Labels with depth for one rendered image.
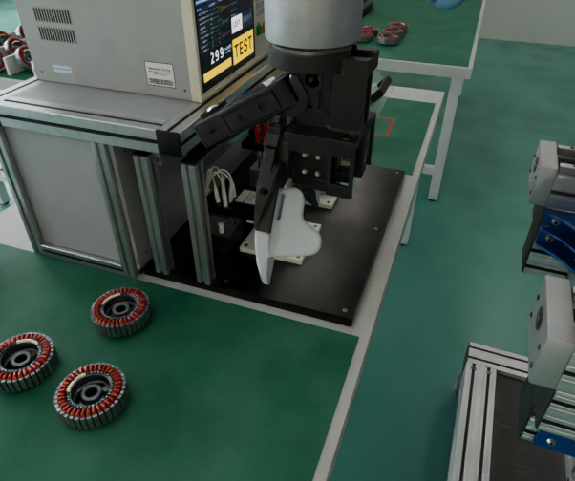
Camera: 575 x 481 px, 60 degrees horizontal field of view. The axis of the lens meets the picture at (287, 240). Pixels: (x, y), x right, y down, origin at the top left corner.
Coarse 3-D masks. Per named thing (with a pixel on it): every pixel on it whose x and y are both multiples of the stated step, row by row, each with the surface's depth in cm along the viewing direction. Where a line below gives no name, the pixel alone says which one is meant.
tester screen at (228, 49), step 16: (208, 0) 89; (224, 0) 94; (240, 0) 100; (208, 16) 90; (224, 16) 96; (208, 32) 91; (224, 32) 97; (240, 32) 103; (208, 48) 92; (224, 48) 98; (208, 64) 93; (208, 80) 95
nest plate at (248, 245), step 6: (318, 228) 118; (252, 234) 117; (246, 240) 114; (252, 240) 114; (240, 246) 113; (246, 246) 113; (252, 246) 113; (246, 252) 113; (252, 252) 112; (276, 258) 111; (282, 258) 110; (288, 258) 109; (294, 258) 109; (300, 258) 109
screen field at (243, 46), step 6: (252, 30) 108; (240, 36) 103; (246, 36) 106; (252, 36) 109; (234, 42) 102; (240, 42) 104; (246, 42) 107; (252, 42) 110; (234, 48) 102; (240, 48) 105; (246, 48) 108; (252, 48) 110; (234, 54) 103; (240, 54) 105; (246, 54) 108; (234, 60) 103; (240, 60) 106
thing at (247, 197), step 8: (240, 192) 115; (248, 192) 115; (240, 200) 112; (248, 200) 112; (208, 208) 115; (216, 208) 114; (224, 208) 113; (232, 208) 113; (240, 208) 112; (248, 208) 111; (232, 216) 113; (240, 216) 113; (248, 216) 112
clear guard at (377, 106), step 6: (378, 72) 129; (378, 78) 127; (372, 84) 122; (372, 90) 120; (390, 90) 129; (384, 96) 124; (372, 102) 117; (378, 102) 120; (384, 102) 122; (372, 108) 116; (378, 108) 118; (378, 114) 117
